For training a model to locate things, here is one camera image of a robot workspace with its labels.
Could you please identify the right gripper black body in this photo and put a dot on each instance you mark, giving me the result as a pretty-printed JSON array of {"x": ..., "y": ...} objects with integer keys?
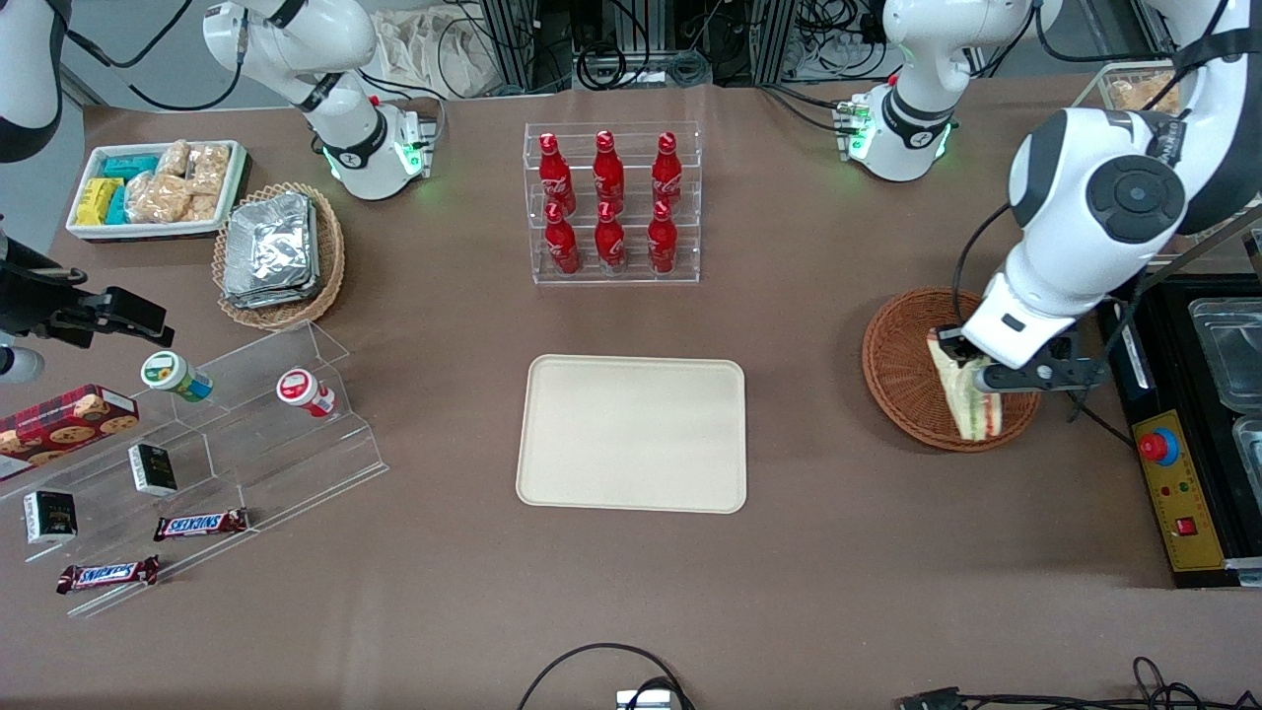
[{"x": 30, "y": 305}]

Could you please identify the triangular sandwich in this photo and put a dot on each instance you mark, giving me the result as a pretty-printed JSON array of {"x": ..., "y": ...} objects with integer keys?
[{"x": 961, "y": 404}]

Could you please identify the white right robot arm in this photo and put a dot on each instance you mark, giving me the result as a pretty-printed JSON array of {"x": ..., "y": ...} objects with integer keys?
[{"x": 345, "y": 128}]

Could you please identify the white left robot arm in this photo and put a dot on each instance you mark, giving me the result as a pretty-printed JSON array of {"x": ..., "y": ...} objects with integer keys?
[{"x": 1085, "y": 177}]

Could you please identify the dark brown round wicker basket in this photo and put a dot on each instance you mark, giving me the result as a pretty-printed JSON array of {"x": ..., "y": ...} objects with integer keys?
[{"x": 902, "y": 375}]

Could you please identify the light tan wicker basket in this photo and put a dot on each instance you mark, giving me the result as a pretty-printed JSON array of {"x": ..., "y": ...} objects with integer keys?
[{"x": 330, "y": 256}]

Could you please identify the cream rectangular tray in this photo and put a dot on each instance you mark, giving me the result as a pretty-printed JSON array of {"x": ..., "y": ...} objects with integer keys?
[{"x": 631, "y": 434}]

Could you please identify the green label white lid jar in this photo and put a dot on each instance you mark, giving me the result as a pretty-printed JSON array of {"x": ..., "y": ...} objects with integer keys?
[{"x": 168, "y": 373}]

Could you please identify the yellow snack packet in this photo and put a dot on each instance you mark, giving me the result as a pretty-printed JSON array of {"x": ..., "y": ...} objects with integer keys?
[
  {"x": 96, "y": 212},
  {"x": 104, "y": 190}
]

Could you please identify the white rectangular bin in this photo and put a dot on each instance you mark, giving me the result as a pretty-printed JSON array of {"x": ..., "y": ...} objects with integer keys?
[{"x": 138, "y": 231}]

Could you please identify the teal snack packet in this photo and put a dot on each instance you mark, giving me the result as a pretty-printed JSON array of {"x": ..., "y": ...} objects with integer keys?
[
  {"x": 118, "y": 207},
  {"x": 128, "y": 166}
]

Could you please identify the clear bag of crackers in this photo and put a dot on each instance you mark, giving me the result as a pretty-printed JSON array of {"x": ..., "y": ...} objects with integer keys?
[
  {"x": 158, "y": 197},
  {"x": 201, "y": 207},
  {"x": 209, "y": 168},
  {"x": 174, "y": 158}
]

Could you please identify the red tartan cookie box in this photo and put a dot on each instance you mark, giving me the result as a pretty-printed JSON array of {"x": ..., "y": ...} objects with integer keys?
[{"x": 59, "y": 429}]

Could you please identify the silver foil packet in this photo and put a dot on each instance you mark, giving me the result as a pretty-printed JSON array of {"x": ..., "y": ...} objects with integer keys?
[
  {"x": 314, "y": 266},
  {"x": 266, "y": 247}
]

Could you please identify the small black box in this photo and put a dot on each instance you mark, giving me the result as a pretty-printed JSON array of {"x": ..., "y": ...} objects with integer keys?
[
  {"x": 153, "y": 470},
  {"x": 49, "y": 518}
]

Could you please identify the red label white lid jar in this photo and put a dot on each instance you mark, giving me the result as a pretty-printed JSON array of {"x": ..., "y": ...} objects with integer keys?
[{"x": 299, "y": 389}]

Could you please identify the clear acrylic stepped display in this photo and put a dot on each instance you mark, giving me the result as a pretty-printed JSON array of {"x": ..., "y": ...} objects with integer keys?
[{"x": 256, "y": 463}]

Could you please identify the clear rectangular tub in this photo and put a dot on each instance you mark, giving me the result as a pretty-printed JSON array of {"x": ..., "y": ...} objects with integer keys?
[
  {"x": 1250, "y": 449},
  {"x": 1232, "y": 355}
]

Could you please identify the Snickers chocolate bar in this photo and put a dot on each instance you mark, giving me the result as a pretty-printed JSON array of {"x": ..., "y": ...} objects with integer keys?
[
  {"x": 200, "y": 525},
  {"x": 108, "y": 574}
]

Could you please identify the black machine with yellow panel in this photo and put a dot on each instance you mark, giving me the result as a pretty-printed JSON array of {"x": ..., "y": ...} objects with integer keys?
[{"x": 1178, "y": 513}]

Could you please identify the bagged bread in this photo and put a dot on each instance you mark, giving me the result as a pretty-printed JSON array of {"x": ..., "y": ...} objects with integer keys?
[{"x": 1134, "y": 94}]

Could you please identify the red cola bottle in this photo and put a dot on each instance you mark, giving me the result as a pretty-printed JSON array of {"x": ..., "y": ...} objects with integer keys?
[
  {"x": 555, "y": 177},
  {"x": 608, "y": 173},
  {"x": 610, "y": 245},
  {"x": 663, "y": 245},
  {"x": 563, "y": 247},
  {"x": 667, "y": 173}
]

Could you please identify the clear acrylic bottle rack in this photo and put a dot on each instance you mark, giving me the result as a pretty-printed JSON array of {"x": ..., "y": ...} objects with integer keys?
[{"x": 631, "y": 279}]

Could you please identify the white cloth bag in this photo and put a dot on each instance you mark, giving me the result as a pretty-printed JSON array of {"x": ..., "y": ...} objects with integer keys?
[{"x": 434, "y": 54}]

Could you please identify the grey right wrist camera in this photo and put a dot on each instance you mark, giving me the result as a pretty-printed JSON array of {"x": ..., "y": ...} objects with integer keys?
[{"x": 18, "y": 365}]

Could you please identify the aluminium frame post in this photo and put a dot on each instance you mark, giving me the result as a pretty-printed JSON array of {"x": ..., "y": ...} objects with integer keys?
[
  {"x": 774, "y": 39},
  {"x": 523, "y": 39}
]

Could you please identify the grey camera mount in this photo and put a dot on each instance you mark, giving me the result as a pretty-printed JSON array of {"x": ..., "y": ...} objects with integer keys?
[{"x": 646, "y": 701}]

